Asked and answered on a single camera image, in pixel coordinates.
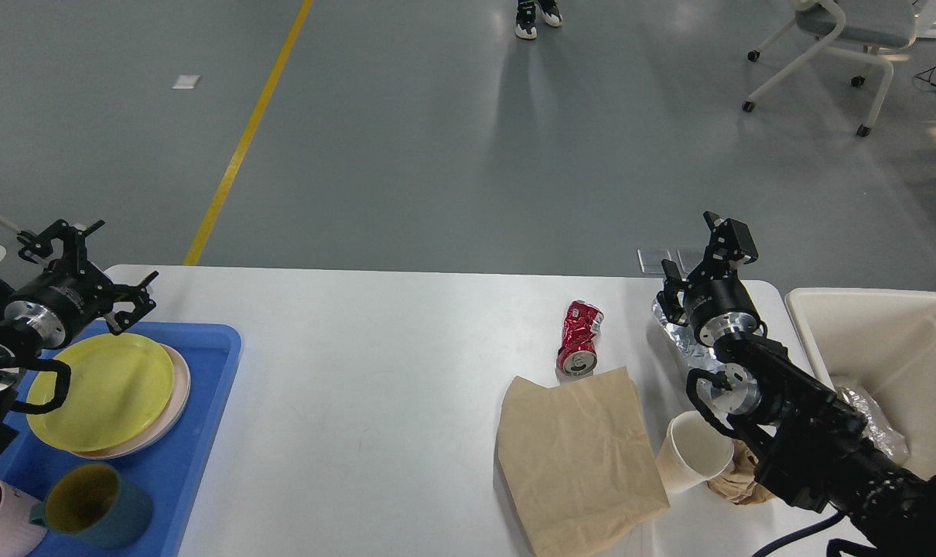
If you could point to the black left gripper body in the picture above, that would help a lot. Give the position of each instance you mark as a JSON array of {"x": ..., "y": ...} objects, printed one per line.
[{"x": 56, "y": 307}]

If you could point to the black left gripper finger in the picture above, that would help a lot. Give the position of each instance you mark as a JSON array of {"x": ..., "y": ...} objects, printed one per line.
[
  {"x": 73, "y": 239},
  {"x": 122, "y": 306}
]

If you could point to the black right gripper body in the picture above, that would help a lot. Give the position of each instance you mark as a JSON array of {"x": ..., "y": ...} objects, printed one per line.
[{"x": 718, "y": 308}]

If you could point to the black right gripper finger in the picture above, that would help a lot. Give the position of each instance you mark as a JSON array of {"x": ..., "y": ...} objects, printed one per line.
[
  {"x": 668, "y": 298},
  {"x": 730, "y": 247}
]

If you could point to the yellow plastic plate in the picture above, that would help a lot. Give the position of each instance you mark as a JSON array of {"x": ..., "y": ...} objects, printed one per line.
[{"x": 119, "y": 385}]

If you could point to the teal mug yellow inside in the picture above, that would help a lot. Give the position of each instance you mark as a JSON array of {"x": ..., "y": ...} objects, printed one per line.
[{"x": 95, "y": 504}]

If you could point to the brown paper bag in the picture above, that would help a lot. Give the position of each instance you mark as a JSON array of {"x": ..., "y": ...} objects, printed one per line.
[{"x": 578, "y": 462}]

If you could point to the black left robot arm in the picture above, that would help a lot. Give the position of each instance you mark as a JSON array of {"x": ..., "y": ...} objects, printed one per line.
[{"x": 19, "y": 354}]

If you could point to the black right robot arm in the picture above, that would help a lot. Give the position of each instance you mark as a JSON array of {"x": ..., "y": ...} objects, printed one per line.
[{"x": 811, "y": 446}]

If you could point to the floor socket plate left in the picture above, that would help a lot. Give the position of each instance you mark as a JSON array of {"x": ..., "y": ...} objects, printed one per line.
[{"x": 651, "y": 261}]

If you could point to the floor socket plate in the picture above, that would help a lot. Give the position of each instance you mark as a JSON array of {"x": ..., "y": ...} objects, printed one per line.
[
  {"x": 689, "y": 259},
  {"x": 651, "y": 261}
]

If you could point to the floor socket plate right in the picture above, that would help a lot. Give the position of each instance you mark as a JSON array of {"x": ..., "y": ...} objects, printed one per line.
[{"x": 689, "y": 259}]

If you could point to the aluminium foil tray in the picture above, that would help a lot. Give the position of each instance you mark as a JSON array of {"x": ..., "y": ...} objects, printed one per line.
[{"x": 687, "y": 352}]

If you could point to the pink plate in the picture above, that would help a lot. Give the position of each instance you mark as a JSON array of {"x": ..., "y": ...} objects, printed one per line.
[{"x": 182, "y": 384}]

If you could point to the crushed red soda can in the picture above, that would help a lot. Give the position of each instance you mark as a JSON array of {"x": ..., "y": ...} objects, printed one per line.
[{"x": 576, "y": 356}]

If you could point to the white paper cup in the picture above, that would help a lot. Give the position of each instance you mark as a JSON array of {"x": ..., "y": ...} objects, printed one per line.
[{"x": 692, "y": 453}]

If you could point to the blue plastic tray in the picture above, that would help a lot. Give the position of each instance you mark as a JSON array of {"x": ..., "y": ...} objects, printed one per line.
[{"x": 169, "y": 470}]

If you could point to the crumpled brown paper ball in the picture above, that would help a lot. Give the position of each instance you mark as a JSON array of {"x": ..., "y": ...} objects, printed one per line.
[{"x": 737, "y": 483}]

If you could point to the beige plastic bin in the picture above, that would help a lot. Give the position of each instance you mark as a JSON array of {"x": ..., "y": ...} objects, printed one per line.
[{"x": 886, "y": 340}]

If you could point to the crumpled foil in bin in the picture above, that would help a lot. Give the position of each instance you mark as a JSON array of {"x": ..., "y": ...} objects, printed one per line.
[{"x": 878, "y": 427}]

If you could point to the pink mug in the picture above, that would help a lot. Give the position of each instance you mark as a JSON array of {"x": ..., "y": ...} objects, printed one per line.
[{"x": 18, "y": 535}]

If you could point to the white grey office chair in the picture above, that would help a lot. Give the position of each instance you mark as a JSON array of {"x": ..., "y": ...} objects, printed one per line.
[{"x": 853, "y": 30}]

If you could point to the distant person's feet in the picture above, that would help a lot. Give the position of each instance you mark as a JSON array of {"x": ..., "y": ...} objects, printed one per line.
[{"x": 527, "y": 15}]

